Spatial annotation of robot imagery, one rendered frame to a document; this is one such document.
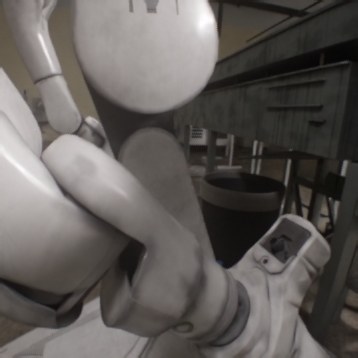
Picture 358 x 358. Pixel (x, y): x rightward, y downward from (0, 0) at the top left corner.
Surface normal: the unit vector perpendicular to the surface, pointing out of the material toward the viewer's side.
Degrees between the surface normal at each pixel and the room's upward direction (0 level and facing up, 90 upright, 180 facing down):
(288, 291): 76
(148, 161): 90
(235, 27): 90
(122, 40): 91
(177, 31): 89
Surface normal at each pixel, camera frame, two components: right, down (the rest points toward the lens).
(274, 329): -0.72, -0.56
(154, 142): 0.34, 0.13
